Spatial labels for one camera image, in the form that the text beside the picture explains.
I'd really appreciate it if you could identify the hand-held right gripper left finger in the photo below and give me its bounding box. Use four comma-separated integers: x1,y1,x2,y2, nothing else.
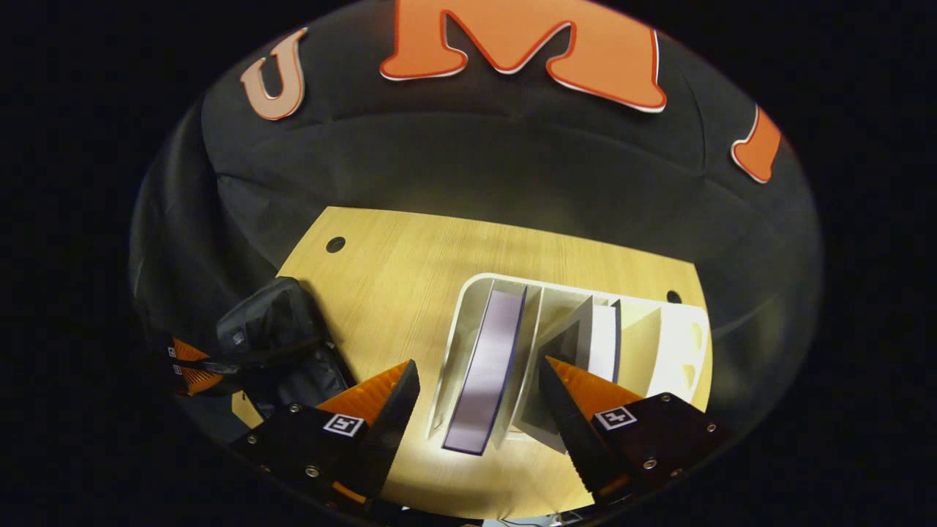
229,359,422,512

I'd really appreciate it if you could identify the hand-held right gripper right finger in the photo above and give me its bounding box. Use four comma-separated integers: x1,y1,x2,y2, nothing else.
537,355,734,507

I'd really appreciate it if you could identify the grey photo cover book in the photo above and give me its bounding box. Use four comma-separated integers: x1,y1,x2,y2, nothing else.
512,295,623,455

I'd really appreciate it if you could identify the black schoolbag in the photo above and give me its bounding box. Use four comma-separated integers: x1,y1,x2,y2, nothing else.
214,276,361,422

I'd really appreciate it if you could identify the blue cover book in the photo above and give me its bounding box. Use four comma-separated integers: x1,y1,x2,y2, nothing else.
441,287,529,457

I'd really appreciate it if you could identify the white bookshelf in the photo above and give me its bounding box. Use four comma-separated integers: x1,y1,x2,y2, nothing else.
427,272,712,456

